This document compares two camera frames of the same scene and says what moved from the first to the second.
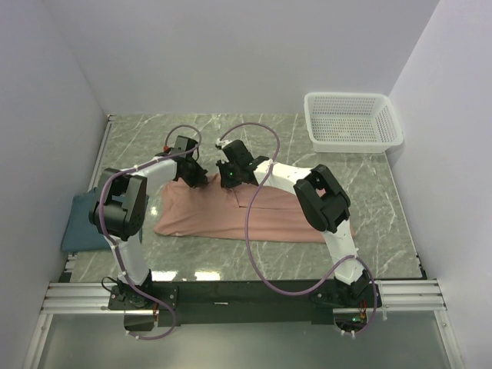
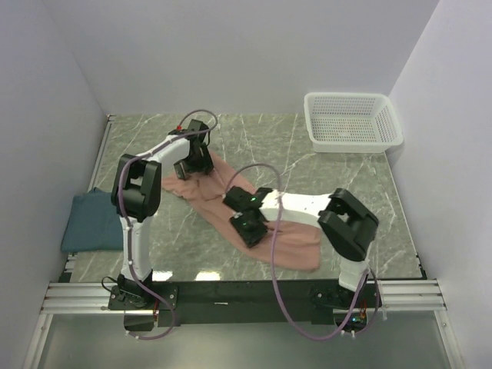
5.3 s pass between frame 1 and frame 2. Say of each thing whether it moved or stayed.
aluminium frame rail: stayed
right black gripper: moved
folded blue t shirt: stayed
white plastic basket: stayed
